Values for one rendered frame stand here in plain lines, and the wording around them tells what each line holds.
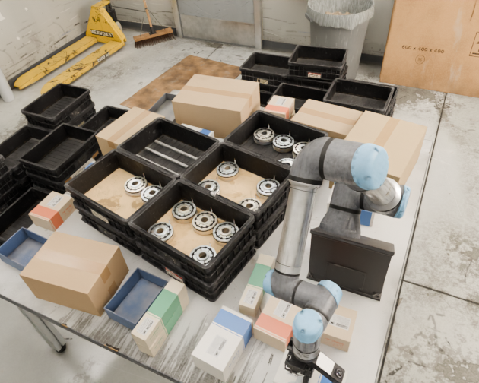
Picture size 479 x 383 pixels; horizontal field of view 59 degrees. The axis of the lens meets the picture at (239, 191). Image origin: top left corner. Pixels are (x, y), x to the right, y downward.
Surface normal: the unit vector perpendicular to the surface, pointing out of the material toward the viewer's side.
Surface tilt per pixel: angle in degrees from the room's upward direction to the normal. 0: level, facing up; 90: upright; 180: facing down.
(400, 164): 0
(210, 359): 0
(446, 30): 78
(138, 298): 0
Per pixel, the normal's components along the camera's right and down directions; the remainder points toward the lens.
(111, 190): -0.07, -0.71
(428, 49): -0.42, 0.46
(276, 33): -0.43, 0.65
